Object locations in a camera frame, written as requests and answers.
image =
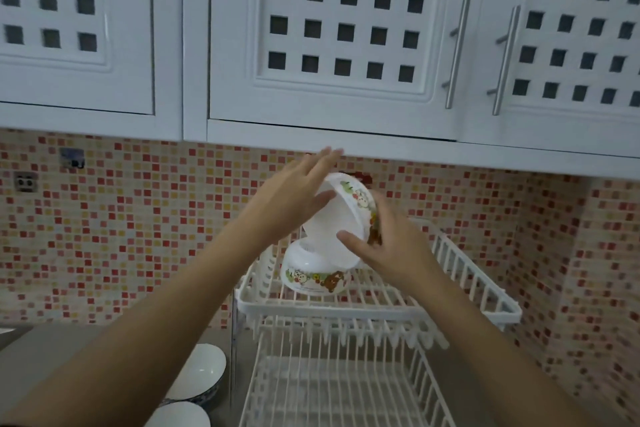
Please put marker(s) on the person's right hand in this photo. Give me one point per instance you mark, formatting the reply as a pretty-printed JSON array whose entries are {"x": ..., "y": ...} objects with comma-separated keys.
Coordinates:
[{"x": 400, "y": 251}]

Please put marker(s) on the person's left hand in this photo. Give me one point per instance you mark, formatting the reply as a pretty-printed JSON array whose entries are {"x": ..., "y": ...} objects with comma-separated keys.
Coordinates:
[{"x": 287, "y": 201}]

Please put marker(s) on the person's left thumb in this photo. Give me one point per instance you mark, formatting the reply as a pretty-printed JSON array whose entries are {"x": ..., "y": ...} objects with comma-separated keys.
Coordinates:
[{"x": 320, "y": 201}]

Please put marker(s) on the person's right thumb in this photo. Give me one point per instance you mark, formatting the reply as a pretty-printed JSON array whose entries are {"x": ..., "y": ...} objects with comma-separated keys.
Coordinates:
[{"x": 354, "y": 242}]

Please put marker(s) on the white cartoon print bowl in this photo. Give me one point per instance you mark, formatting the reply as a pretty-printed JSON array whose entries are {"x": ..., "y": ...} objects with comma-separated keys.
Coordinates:
[
  {"x": 312, "y": 274},
  {"x": 332, "y": 226}
]

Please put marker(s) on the person's right forearm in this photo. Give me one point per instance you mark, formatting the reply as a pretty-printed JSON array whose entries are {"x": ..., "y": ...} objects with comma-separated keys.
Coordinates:
[{"x": 500, "y": 356}]

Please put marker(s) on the person's left forearm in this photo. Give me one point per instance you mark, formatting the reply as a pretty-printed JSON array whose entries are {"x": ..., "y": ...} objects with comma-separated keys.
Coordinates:
[{"x": 150, "y": 331}]

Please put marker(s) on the white lattice cabinet door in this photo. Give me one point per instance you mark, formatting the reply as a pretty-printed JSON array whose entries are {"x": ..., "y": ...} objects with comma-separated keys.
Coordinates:
[
  {"x": 75, "y": 71},
  {"x": 575, "y": 126},
  {"x": 345, "y": 96}
]

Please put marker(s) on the white bowl with blue rim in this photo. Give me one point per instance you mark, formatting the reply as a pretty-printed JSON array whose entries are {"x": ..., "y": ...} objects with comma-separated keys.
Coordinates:
[
  {"x": 177, "y": 416},
  {"x": 200, "y": 371}
]

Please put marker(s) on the white wall cabinet frame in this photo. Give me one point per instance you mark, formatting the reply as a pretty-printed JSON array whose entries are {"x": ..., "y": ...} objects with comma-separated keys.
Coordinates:
[{"x": 195, "y": 41}]

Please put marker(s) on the silver wall hook plate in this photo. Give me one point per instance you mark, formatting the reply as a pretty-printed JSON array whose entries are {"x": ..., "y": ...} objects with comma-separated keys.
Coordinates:
[{"x": 72, "y": 157}]

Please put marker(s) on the grey wall socket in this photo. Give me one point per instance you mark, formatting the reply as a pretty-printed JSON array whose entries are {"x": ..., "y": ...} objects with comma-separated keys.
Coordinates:
[{"x": 26, "y": 182}]

